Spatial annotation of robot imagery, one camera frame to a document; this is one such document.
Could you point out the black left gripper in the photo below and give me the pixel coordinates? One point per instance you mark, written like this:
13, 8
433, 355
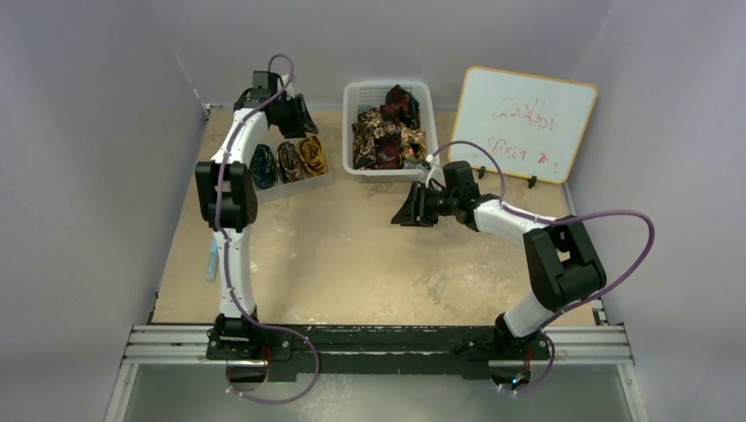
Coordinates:
301, 124

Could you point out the aluminium frame rail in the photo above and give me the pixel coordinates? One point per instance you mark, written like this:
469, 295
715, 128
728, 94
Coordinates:
166, 376

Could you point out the brown floral tie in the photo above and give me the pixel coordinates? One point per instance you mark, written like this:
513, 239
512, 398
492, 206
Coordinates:
364, 131

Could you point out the whiteboard with yellow frame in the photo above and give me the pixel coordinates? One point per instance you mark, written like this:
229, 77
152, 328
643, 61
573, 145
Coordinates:
527, 126

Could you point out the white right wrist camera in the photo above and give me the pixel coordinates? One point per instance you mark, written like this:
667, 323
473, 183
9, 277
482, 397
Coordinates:
435, 178

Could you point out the clear plastic organizer tray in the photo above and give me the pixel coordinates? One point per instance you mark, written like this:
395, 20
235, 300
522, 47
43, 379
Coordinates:
283, 190

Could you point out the yellow insect-print tie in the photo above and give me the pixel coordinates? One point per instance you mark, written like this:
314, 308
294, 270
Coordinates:
312, 156

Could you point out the dark red tie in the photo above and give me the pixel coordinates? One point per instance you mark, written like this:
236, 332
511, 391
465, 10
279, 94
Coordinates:
401, 105

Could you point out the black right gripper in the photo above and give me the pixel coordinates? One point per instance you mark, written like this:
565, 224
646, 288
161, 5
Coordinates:
420, 202

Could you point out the white plastic basket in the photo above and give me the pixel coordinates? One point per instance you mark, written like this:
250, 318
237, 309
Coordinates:
372, 93

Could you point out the rolled blue green tie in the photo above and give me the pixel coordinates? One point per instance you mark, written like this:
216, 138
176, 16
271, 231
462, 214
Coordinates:
263, 168

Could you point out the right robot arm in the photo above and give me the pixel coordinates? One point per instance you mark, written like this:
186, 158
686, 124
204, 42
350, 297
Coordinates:
563, 265

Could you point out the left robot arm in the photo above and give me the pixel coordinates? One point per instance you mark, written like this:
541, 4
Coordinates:
228, 201

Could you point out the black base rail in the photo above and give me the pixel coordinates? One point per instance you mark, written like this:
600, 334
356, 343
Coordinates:
471, 352

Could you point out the rolled pink brown tie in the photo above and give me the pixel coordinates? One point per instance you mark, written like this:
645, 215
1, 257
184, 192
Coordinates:
289, 161

